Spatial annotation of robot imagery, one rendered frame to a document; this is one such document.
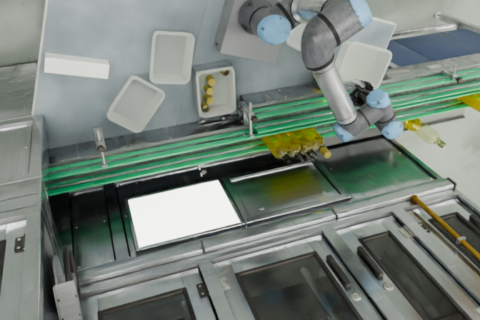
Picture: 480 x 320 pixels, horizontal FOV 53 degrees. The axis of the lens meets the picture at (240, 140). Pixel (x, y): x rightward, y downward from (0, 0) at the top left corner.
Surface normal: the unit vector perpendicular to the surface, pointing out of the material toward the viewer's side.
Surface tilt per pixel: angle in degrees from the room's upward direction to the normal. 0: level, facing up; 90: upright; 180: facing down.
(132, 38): 0
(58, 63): 0
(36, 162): 90
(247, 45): 1
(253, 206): 90
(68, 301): 29
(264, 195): 90
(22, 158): 90
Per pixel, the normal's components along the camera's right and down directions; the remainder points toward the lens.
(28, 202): -0.04, -0.86
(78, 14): 0.33, 0.47
